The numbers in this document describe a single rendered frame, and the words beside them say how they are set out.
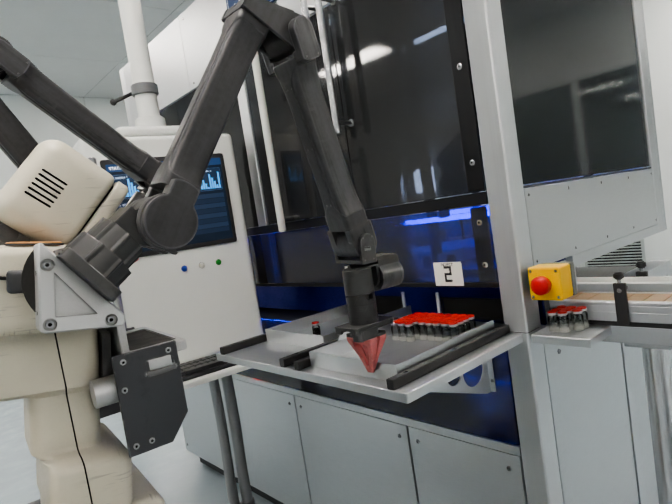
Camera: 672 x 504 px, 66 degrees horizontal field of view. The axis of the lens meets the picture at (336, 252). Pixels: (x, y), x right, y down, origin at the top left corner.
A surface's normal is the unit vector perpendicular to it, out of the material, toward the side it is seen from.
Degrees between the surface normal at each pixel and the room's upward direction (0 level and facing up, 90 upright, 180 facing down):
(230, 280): 90
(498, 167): 90
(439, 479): 90
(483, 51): 90
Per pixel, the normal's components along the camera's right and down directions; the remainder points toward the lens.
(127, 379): 0.58, -0.04
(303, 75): 0.63, 0.20
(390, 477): -0.74, 0.16
